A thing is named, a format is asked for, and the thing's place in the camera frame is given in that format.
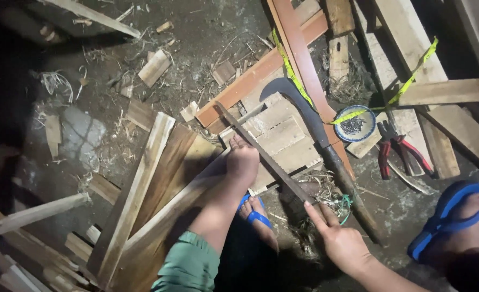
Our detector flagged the person's right hand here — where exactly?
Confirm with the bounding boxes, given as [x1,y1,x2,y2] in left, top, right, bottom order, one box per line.
[304,201,372,279]

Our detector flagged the person's left hand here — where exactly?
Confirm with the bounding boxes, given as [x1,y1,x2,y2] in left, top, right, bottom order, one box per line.
[225,135,260,185]

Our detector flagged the rusty hand saw blade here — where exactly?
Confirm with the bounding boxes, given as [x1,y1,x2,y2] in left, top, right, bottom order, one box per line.
[214,101,316,204]

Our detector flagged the pale wooden board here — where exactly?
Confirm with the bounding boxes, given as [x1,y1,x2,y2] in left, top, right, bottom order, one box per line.
[219,92,324,197]

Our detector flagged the small pale wood chip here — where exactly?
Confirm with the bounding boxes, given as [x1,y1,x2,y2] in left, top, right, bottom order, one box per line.
[180,101,200,123]

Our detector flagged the long reddish-brown plank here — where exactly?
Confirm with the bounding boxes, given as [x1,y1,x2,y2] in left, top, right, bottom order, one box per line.
[194,9,330,128]

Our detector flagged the small brown wood offcut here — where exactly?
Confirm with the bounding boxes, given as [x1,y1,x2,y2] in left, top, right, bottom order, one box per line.
[211,60,237,87]

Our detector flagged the blue flip-flop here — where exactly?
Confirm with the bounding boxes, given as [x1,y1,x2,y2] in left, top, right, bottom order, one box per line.
[407,180,479,263]
[237,193,273,230]

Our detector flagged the dark brown plank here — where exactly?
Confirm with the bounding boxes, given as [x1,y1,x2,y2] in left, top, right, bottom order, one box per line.
[129,123,198,237]

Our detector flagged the person's left foot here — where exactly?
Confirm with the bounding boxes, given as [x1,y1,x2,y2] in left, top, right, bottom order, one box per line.
[238,195,280,254]

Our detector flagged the person's foot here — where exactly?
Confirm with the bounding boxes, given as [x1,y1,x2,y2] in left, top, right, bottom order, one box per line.
[238,195,280,254]
[426,193,479,260]

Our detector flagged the heap of dry wood shavings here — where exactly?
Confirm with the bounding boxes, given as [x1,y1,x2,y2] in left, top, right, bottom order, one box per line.
[296,168,351,220]

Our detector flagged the brown square wood offcut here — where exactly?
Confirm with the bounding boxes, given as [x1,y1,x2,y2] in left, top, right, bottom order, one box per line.
[125,98,158,133]

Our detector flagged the blue-rimmed white bowl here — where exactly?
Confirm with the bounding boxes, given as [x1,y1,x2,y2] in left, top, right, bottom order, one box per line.
[334,105,377,143]

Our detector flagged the pale plank with bark edge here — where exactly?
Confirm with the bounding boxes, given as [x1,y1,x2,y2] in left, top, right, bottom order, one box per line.
[87,112,176,286]

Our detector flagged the yellow measuring tape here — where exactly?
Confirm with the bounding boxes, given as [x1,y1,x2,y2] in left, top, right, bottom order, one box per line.
[271,28,440,125]

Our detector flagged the narrow reddish-brown plank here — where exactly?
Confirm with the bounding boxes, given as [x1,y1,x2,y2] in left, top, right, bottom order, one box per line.
[266,0,357,181]

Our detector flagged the flat pale wood offcut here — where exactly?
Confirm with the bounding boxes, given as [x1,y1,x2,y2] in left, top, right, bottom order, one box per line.
[137,49,172,88]

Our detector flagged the heap of steel nails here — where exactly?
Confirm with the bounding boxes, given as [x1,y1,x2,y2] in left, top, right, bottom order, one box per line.
[340,117,368,134]

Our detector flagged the long pale brown plank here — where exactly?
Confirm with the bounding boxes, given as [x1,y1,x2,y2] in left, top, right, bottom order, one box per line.
[110,149,234,292]

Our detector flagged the small pale wood block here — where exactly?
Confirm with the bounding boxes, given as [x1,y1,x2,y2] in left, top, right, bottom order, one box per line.
[329,36,350,82]

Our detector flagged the green sleeve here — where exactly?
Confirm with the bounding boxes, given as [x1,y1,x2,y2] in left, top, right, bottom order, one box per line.
[150,230,221,292]

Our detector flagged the short tan wood offcut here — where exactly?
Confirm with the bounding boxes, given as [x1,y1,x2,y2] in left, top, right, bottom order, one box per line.
[87,173,121,206]

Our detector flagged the short brown board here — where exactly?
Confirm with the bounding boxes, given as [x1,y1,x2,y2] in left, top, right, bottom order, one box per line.
[325,0,356,38]

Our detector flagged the wide pale plank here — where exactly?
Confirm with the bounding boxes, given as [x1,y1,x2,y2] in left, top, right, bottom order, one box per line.
[347,0,435,176]

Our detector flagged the thin pale wood strip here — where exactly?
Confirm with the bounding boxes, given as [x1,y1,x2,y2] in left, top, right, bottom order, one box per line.
[387,160,437,196]

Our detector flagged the thin tan wood offcut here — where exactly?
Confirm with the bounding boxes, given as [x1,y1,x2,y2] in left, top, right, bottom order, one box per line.
[44,115,62,160]

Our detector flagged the pale slat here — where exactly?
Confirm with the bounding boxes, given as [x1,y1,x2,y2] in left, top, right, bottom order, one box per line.
[40,0,141,39]

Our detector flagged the white fibre tangle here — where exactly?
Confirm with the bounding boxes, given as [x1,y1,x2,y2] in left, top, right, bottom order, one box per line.
[39,70,75,104]

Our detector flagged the short tan plank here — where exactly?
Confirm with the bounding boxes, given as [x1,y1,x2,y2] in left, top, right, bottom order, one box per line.
[419,109,461,180]

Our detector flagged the long thick pale plank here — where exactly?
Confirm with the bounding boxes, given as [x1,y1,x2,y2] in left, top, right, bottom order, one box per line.
[372,0,479,176]

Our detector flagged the pale cross plank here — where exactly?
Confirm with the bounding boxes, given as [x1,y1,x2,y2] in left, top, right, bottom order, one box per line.
[389,78,479,107]

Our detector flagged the pale whitish plank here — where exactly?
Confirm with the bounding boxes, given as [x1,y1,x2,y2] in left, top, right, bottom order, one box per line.
[0,192,91,243]

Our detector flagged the heap of wood offcuts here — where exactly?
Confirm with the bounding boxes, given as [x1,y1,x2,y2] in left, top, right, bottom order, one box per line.
[0,195,102,292]

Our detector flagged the person's right foot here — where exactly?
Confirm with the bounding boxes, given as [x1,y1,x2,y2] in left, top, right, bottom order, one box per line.
[426,193,479,260]

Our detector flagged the curved machete with wooden handle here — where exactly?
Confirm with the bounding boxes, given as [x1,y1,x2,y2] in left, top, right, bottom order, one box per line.
[259,77,384,247]

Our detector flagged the green string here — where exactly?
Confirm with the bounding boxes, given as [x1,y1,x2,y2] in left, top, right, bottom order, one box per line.
[338,194,354,225]

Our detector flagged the red-handled pliers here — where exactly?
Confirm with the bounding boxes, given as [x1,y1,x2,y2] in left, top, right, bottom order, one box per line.
[377,120,435,181]

